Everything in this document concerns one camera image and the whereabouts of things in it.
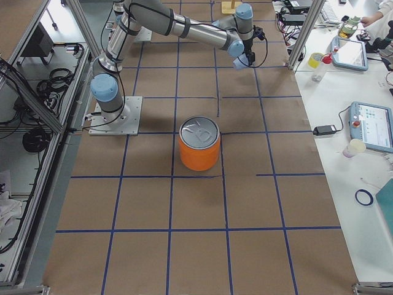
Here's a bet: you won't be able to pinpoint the wooden cup stand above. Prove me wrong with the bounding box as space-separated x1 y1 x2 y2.
221 0 243 15

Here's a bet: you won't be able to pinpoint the white keyboard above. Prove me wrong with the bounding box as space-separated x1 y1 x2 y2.
320 1 341 25

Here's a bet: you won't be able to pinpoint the black power adapter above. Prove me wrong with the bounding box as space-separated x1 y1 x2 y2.
313 125 337 136

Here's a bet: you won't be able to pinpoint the coiled black cables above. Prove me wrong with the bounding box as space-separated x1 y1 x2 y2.
36 68 76 102

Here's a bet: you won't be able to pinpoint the pink white paper cup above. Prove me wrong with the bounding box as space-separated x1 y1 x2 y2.
342 138 366 158

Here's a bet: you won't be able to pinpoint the teach pendant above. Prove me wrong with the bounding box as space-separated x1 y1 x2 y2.
330 36 368 71
349 101 392 153

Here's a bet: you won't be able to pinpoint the red knob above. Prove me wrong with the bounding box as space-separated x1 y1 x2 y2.
321 53 333 65

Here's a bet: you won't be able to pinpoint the blue tape ring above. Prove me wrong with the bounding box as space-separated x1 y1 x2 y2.
355 189 375 206

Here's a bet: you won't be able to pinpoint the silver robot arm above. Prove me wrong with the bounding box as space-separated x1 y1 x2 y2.
90 1 258 125

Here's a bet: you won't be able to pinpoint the orange can-shaped container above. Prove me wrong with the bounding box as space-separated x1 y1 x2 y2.
179 116 220 171

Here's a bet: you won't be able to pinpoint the green lidded bottle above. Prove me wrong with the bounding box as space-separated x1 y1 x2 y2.
338 16 360 39

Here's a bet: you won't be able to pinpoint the far teach pendant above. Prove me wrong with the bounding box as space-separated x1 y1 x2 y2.
330 36 368 71

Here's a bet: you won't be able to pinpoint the green cutting mat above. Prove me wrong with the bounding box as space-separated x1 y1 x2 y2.
376 178 393 232

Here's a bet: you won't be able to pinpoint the near teach pendant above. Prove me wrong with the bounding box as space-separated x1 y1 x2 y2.
349 101 392 153

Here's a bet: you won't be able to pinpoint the black laptop adapter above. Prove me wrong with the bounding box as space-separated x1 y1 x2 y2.
281 14 306 26

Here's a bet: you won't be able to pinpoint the yellow tape roll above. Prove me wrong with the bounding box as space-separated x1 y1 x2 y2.
308 52 324 69

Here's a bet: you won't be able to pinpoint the aluminium frame post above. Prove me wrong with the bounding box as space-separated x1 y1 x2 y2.
287 0 325 69

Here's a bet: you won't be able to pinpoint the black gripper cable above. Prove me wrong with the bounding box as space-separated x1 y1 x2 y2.
250 36 269 69

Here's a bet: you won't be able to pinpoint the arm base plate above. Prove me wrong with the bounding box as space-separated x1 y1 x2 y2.
134 27 152 43
88 96 143 136

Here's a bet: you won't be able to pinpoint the light blue plastic cup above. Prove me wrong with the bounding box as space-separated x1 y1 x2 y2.
233 53 249 70

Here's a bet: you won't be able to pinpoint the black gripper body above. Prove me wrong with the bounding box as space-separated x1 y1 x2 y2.
243 37 253 57

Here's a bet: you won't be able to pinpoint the aluminium frame rail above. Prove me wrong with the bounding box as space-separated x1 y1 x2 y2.
1 1 96 290

